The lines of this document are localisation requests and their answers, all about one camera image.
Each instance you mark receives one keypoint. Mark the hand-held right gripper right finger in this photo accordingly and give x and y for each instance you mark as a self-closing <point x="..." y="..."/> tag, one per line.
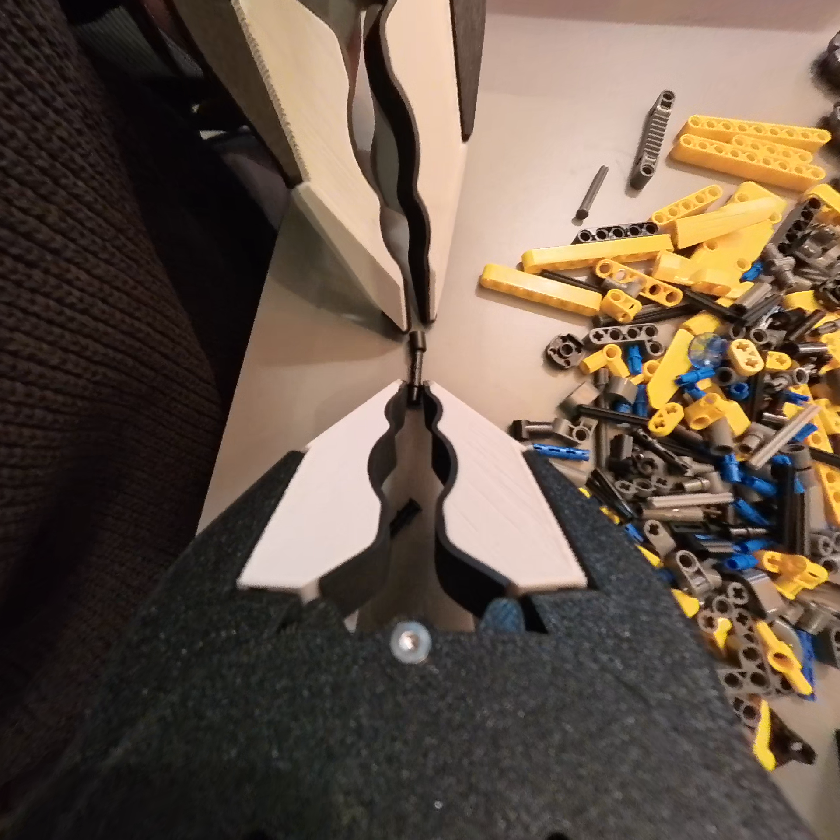
<point x="512" y="518"/>

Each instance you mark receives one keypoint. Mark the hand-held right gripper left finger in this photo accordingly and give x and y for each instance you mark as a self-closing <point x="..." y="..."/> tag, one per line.
<point x="315" y="518"/>

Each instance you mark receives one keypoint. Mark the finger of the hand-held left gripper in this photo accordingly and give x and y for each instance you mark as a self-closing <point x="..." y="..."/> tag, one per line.
<point x="433" y="98"/>
<point x="315" y="98"/>

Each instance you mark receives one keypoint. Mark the black connector pin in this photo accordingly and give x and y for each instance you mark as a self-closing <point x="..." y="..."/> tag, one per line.
<point x="403" y="513"/>
<point x="415" y="384"/>

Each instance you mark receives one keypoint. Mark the pile of mixed building pieces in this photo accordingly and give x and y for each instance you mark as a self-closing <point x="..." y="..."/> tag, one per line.
<point x="689" y="394"/>

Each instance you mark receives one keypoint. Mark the dark grey short axle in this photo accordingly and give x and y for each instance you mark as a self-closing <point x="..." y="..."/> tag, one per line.
<point x="592" y="193"/>

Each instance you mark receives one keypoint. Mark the grey toothed rack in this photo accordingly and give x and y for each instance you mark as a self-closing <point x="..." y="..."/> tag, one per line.
<point x="653" y="141"/>

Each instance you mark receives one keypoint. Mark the person's dark knit sweater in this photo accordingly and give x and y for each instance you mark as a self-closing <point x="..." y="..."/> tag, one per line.
<point x="98" y="394"/>

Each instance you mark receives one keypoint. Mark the group of dark toy wheels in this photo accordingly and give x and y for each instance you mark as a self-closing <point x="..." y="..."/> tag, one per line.
<point x="828" y="65"/>

